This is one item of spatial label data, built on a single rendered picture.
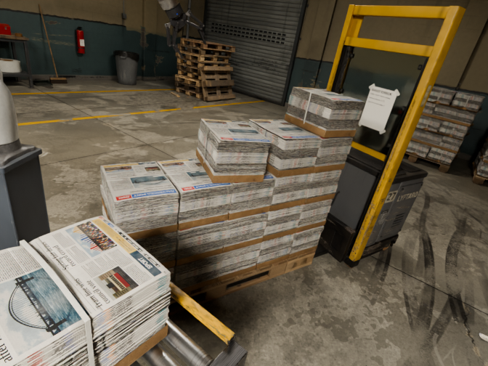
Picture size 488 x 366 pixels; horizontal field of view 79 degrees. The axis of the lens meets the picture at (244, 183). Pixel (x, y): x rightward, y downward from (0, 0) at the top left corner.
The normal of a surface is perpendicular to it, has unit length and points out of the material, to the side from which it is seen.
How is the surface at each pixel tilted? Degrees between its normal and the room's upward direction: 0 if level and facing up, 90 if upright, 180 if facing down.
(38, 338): 2
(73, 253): 3
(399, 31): 90
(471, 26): 90
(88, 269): 0
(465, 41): 90
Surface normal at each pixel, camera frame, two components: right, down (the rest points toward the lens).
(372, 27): -0.59, 0.26
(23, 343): 0.18, -0.89
